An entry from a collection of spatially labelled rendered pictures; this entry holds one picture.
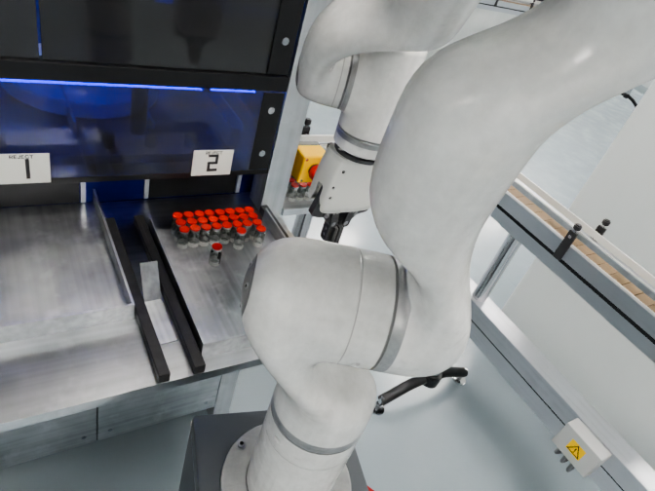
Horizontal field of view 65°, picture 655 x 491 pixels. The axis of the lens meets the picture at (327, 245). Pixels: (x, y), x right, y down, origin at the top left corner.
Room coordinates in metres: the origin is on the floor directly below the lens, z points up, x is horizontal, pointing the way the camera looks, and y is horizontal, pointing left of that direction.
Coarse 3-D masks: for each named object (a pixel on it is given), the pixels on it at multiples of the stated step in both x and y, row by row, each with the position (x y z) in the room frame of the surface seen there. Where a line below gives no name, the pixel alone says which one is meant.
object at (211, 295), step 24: (264, 216) 0.97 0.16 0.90; (168, 240) 0.80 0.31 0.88; (264, 240) 0.90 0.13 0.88; (168, 264) 0.70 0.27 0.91; (192, 264) 0.75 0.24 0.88; (240, 264) 0.80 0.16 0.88; (192, 288) 0.69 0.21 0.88; (216, 288) 0.71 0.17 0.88; (240, 288) 0.73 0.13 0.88; (192, 312) 0.63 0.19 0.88; (216, 312) 0.65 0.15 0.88; (240, 312) 0.67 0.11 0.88; (216, 336) 0.60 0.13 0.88; (240, 336) 0.59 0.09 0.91
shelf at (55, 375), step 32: (128, 224) 0.80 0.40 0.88; (160, 224) 0.84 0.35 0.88; (0, 352) 0.44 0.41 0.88; (32, 352) 0.46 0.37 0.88; (64, 352) 0.47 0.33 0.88; (96, 352) 0.49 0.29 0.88; (128, 352) 0.51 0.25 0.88; (0, 384) 0.39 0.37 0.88; (32, 384) 0.41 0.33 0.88; (64, 384) 0.42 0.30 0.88; (96, 384) 0.44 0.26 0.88; (128, 384) 0.46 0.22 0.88; (160, 384) 0.48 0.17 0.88; (0, 416) 0.35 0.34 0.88; (32, 416) 0.36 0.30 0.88
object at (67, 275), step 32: (0, 224) 0.68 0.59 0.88; (32, 224) 0.71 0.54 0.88; (64, 224) 0.74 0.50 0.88; (96, 224) 0.77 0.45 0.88; (0, 256) 0.61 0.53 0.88; (32, 256) 0.64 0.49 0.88; (64, 256) 0.66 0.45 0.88; (96, 256) 0.69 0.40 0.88; (0, 288) 0.55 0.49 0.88; (32, 288) 0.57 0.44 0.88; (64, 288) 0.59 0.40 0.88; (96, 288) 0.61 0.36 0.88; (128, 288) 0.61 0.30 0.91; (0, 320) 0.49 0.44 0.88; (32, 320) 0.48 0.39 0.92; (64, 320) 0.51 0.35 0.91; (96, 320) 0.54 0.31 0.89; (128, 320) 0.57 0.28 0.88
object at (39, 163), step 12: (0, 156) 0.67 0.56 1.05; (12, 156) 0.68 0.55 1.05; (24, 156) 0.69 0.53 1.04; (36, 156) 0.71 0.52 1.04; (48, 156) 0.72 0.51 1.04; (0, 168) 0.67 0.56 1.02; (12, 168) 0.68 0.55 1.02; (24, 168) 0.69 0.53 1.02; (36, 168) 0.70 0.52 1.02; (48, 168) 0.72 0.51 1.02; (0, 180) 0.67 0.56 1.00; (12, 180) 0.68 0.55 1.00; (24, 180) 0.69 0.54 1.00; (36, 180) 0.70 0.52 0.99; (48, 180) 0.72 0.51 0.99
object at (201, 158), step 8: (200, 152) 0.89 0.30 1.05; (208, 152) 0.90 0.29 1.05; (216, 152) 0.92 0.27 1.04; (224, 152) 0.93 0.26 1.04; (232, 152) 0.94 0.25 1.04; (200, 160) 0.89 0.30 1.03; (208, 160) 0.90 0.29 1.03; (224, 160) 0.93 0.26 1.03; (192, 168) 0.88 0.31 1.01; (200, 168) 0.90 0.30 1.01; (216, 168) 0.92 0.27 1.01; (224, 168) 0.93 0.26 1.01
